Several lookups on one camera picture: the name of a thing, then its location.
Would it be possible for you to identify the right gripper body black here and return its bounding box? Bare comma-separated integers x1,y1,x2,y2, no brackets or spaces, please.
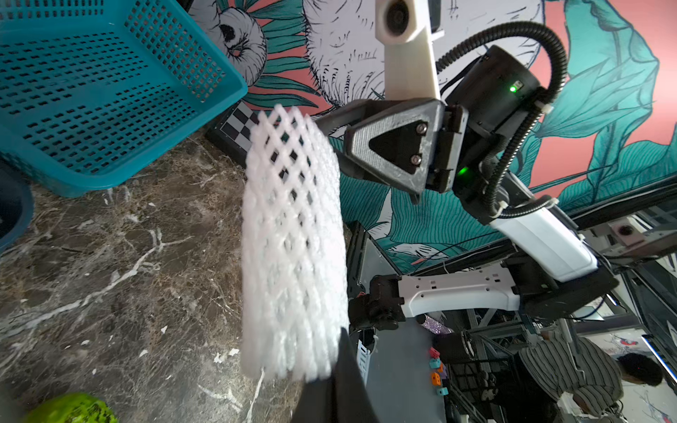
316,98,469,196

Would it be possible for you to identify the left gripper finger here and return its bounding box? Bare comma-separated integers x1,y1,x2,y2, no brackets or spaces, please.
303,329,378,423

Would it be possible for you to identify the white foam net sleeve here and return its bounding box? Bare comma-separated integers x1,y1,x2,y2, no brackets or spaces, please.
241,106,348,382

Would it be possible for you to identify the custard apple with dark spots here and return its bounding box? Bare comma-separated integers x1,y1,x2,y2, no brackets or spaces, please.
22,392,118,423

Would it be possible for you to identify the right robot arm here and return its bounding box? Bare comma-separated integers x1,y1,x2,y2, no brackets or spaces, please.
317,21,617,330

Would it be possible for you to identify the grey bin of foam nets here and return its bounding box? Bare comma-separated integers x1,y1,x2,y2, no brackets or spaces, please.
1,160,35,253

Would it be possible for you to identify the person in striped shirt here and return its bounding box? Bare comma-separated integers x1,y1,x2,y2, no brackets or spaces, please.
518,331,664,417

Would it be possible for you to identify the teal plastic basket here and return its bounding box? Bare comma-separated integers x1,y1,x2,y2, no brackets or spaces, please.
1,0,248,197

